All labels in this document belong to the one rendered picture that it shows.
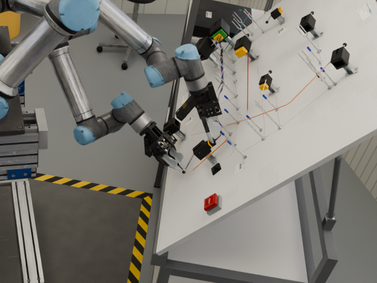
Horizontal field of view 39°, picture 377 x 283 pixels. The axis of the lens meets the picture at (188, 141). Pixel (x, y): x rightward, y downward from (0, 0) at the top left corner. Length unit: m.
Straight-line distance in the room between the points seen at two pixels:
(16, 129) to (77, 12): 0.53
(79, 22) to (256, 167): 0.74
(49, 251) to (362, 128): 1.93
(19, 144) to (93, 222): 1.25
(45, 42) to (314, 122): 0.87
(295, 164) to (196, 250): 0.60
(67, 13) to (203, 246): 1.03
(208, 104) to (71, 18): 0.59
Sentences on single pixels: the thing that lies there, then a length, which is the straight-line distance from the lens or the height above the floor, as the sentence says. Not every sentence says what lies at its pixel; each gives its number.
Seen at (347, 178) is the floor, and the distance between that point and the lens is 4.02.
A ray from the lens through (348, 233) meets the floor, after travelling 3.62.
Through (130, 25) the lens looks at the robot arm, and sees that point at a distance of 1.84.
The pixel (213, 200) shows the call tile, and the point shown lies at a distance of 1.82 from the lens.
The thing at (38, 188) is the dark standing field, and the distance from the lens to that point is 3.36.
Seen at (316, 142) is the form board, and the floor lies 1.42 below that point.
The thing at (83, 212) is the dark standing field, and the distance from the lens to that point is 3.23.
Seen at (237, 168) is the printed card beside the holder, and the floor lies 1.17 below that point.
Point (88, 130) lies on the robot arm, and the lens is 1.97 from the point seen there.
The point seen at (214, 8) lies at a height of 1.13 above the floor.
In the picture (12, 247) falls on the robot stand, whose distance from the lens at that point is 2.80.
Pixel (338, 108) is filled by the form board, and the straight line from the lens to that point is 1.77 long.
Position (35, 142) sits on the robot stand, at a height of 1.06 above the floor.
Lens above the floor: 2.39
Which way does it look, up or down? 39 degrees down
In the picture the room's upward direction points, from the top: 14 degrees clockwise
